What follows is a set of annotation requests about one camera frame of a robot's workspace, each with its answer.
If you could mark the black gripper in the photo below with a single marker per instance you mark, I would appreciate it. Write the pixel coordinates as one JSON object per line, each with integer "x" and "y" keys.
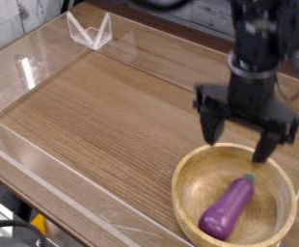
{"x": 247, "y": 102}

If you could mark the purple toy eggplant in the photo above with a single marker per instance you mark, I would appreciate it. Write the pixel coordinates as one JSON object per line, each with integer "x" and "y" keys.
{"x": 219, "y": 218}

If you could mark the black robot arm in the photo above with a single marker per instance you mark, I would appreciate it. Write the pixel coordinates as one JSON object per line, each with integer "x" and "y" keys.
{"x": 266, "y": 28}

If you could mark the brown wooden bowl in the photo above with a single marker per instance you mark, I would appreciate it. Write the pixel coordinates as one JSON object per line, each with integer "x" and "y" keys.
{"x": 202, "y": 178}

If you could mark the yellow black device base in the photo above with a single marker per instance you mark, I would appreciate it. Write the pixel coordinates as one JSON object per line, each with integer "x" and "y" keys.
{"x": 30, "y": 235}

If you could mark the clear acrylic barrier wall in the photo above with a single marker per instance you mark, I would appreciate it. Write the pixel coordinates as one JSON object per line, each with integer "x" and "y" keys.
{"x": 98, "y": 122}

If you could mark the clear acrylic corner bracket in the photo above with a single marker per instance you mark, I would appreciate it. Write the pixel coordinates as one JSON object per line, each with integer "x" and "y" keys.
{"x": 91, "y": 37}

